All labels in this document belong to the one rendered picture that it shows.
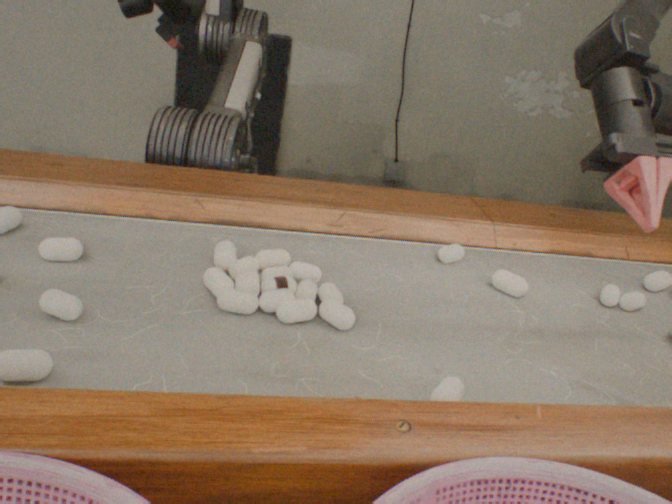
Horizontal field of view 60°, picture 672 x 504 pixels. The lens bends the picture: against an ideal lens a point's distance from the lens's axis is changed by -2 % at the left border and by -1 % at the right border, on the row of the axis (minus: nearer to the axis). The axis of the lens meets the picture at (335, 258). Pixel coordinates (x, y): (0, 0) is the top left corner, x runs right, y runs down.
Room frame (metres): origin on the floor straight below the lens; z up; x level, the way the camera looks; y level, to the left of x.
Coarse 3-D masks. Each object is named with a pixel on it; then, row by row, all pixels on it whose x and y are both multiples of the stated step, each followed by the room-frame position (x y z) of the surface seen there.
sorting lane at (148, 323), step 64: (0, 256) 0.43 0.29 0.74; (128, 256) 0.47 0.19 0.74; (192, 256) 0.49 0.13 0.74; (320, 256) 0.54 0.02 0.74; (384, 256) 0.57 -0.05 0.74; (512, 256) 0.64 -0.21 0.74; (0, 320) 0.34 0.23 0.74; (64, 320) 0.36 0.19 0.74; (128, 320) 0.37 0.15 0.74; (192, 320) 0.39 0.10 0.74; (256, 320) 0.41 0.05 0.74; (320, 320) 0.42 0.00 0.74; (384, 320) 0.44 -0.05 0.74; (448, 320) 0.46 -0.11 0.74; (512, 320) 0.48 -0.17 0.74; (576, 320) 0.50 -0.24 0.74; (640, 320) 0.53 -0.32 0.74; (0, 384) 0.28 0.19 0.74; (64, 384) 0.29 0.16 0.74; (128, 384) 0.30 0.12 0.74; (192, 384) 0.31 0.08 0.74; (256, 384) 0.33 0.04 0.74; (320, 384) 0.34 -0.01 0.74; (384, 384) 0.35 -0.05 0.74; (512, 384) 0.38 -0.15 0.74; (576, 384) 0.39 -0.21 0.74; (640, 384) 0.41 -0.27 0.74
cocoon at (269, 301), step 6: (264, 294) 0.42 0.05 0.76; (270, 294) 0.42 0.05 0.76; (276, 294) 0.42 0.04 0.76; (282, 294) 0.42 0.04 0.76; (288, 294) 0.43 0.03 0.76; (294, 294) 0.43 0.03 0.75; (264, 300) 0.42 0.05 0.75; (270, 300) 0.42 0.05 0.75; (276, 300) 0.42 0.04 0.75; (282, 300) 0.42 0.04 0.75; (264, 306) 0.41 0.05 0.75; (270, 306) 0.41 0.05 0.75; (276, 306) 0.42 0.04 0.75
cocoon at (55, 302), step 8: (40, 296) 0.36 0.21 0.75; (48, 296) 0.36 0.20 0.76; (56, 296) 0.36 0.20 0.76; (64, 296) 0.36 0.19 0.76; (72, 296) 0.36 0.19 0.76; (40, 304) 0.36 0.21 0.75; (48, 304) 0.36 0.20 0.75; (56, 304) 0.35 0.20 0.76; (64, 304) 0.35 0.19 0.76; (72, 304) 0.36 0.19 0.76; (80, 304) 0.36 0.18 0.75; (48, 312) 0.36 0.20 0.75; (56, 312) 0.35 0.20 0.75; (64, 312) 0.35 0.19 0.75; (72, 312) 0.35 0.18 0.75; (80, 312) 0.36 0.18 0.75
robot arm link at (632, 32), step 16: (624, 32) 0.76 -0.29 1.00; (640, 32) 0.78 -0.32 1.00; (624, 48) 0.75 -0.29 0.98; (640, 48) 0.76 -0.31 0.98; (608, 64) 0.77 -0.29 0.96; (624, 64) 0.76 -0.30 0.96; (640, 64) 0.76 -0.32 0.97; (592, 80) 0.78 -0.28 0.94; (656, 80) 0.77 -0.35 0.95; (656, 96) 0.75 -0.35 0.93; (656, 112) 0.74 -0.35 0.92; (656, 128) 0.75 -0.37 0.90
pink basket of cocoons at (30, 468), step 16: (0, 464) 0.20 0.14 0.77; (16, 464) 0.20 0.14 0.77; (32, 464) 0.20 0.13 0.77; (48, 464) 0.20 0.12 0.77; (64, 464) 0.20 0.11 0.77; (0, 480) 0.20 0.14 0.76; (16, 480) 0.20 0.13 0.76; (32, 480) 0.20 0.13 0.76; (48, 480) 0.20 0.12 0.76; (64, 480) 0.20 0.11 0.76; (80, 480) 0.20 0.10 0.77; (96, 480) 0.20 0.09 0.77; (112, 480) 0.20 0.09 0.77; (16, 496) 0.19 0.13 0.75; (32, 496) 0.19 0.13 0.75; (48, 496) 0.20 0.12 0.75; (64, 496) 0.19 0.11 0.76; (80, 496) 0.19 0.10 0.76; (96, 496) 0.19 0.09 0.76; (112, 496) 0.19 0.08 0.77; (128, 496) 0.19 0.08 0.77
